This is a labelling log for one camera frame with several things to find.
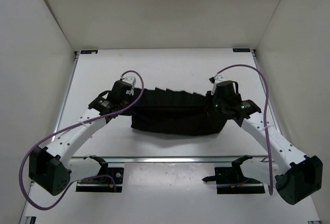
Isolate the black pleated skirt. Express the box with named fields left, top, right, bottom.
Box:
left=125, top=88, right=227, bottom=136

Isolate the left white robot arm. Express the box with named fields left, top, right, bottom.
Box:
left=28, top=76, right=141, bottom=196

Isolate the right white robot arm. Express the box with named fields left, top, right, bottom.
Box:
left=203, top=77, right=323, bottom=205

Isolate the left blue table label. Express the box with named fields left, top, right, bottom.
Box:
left=80, top=49, right=98, bottom=55

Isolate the blue table label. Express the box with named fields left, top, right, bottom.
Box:
left=80, top=49, right=98, bottom=55
left=233, top=48, right=251, bottom=53

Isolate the right blue table label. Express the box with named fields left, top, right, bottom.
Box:
left=233, top=48, right=251, bottom=53

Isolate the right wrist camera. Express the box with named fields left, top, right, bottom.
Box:
left=214, top=80, right=239, bottom=98

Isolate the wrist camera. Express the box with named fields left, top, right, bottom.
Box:
left=121, top=76, right=136, bottom=88
left=214, top=80, right=239, bottom=98

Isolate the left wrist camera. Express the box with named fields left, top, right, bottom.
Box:
left=121, top=76, right=136, bottom=88

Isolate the aluminium table rail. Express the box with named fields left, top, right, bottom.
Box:
left=49, top=50, right=80, bottom=134

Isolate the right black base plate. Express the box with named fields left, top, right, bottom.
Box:
left=214, top=167, right=266, bottom=195

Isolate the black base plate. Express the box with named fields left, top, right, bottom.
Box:
left=214, top=167, right=266, bottom=195
left=75, top=163, right=124, bottom=193

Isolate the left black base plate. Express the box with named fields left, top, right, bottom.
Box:
left=75, top=163, right=124, bottom=193

